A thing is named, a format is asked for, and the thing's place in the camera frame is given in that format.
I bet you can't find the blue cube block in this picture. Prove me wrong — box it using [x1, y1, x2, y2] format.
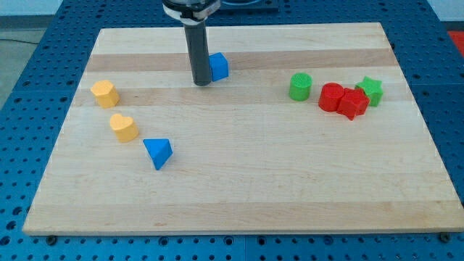
[209, 52, 229, 81]

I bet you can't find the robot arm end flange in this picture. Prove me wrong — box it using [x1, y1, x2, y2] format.
[162, 0, 221, 26]

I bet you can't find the blue triangle block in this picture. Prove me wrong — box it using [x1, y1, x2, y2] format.
[143, 138, 173, 170]

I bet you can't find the light wooden board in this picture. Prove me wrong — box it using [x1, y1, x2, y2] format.
[23, 22, 463, 236]

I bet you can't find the green cylinder block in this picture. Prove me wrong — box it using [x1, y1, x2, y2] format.
[289, 72, 312, 102]

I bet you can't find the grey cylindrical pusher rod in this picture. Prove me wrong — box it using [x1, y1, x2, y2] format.
[184, 21, 212, 86]

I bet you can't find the red cylinder block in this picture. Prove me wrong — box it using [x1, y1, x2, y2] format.
[318, 83, 344, 112]

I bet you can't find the yellow heart block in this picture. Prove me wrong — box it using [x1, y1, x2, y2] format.
[109, 114, 139, 143]

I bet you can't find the red star block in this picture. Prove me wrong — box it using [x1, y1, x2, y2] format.
[336, 88, 370, 120]

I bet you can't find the yellow hexagon block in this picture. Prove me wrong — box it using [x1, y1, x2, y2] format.
[91, 80, 120, 109]

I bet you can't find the green star block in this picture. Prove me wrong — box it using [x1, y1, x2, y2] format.
[355, 76, 384, 107]

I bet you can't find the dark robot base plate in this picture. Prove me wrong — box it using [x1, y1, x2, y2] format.
[220, 0, 279, 11]

